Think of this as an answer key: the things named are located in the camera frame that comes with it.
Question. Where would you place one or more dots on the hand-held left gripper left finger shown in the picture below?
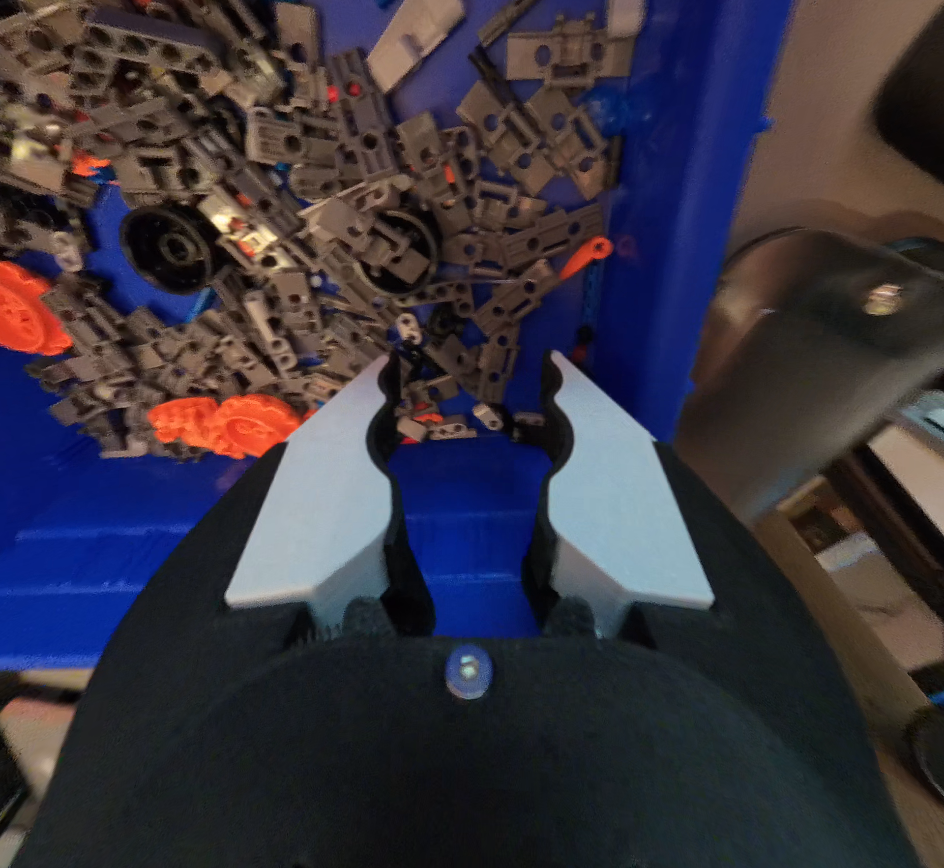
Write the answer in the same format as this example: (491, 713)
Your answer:
(317, 514)

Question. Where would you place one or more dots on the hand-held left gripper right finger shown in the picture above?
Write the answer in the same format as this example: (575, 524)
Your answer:
(627, 514)

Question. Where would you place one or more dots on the blue plastic storage bin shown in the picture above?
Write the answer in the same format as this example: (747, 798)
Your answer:
(472, 492)

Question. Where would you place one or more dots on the pile of grey building pieces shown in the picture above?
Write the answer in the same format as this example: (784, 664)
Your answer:
(369, 145)

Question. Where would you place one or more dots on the orange sprocket wheel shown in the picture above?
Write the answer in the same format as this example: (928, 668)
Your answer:
(184, 422)
(254, 425)
(26, 307)

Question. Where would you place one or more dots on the orange thin lever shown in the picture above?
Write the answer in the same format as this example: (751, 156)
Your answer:
(601, 247)

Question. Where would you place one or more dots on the black round wheel hub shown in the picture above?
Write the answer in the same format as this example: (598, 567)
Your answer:
(169, 248)
(402, 270)

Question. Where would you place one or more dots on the light grey flat panel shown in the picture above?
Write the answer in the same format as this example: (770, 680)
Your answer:
(420, 20)

